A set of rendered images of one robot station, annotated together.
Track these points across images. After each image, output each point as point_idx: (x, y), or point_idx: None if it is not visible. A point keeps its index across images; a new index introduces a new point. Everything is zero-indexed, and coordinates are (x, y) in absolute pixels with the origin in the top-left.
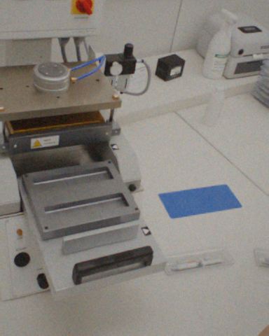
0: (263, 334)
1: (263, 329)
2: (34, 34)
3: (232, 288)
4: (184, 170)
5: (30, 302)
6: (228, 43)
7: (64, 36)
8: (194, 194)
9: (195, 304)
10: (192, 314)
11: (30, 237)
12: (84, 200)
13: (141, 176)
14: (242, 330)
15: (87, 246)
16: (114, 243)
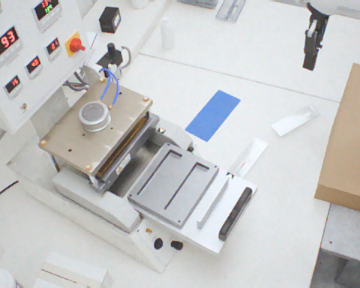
0: (322, 182)
1: (320, 179)
2: (53, 91)
3: (277, 162)
4: (184, 98)
5: (177, 262)
6: None
7: (71, 74)
8: (206, 112)
9: (266, 188)
10: (269, 196)
11: (154, 228)
12: (180, 184)
13: None
14: (301, 184)
15: (209, 213)
16: (220, 198)
